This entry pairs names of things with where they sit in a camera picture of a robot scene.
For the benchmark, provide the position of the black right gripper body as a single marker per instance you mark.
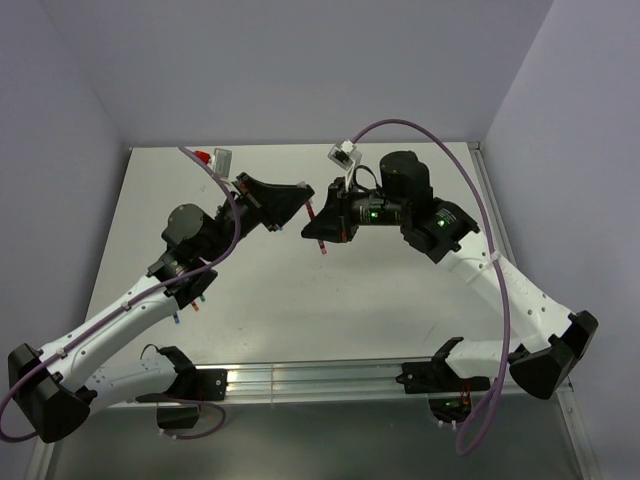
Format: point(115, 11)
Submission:
point(372, 206)

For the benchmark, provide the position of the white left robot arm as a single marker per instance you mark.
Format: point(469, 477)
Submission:
point(59, 385)

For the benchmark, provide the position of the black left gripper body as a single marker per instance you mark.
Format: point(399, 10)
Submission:
point(253, 212)

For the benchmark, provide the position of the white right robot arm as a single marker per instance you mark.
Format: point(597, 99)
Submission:
point(547, 339)

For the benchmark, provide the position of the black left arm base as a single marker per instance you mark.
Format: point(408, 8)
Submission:
point(197, 411)

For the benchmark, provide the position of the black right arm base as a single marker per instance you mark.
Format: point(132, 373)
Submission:
point(449, 395)

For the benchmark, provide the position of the aluminium side rail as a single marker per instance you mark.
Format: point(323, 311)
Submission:
point(495, 215)

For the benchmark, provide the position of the aluminium front rail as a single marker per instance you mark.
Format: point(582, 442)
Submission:
point(258, 383)

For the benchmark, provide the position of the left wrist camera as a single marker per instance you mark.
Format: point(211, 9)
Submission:
point(219, 160)

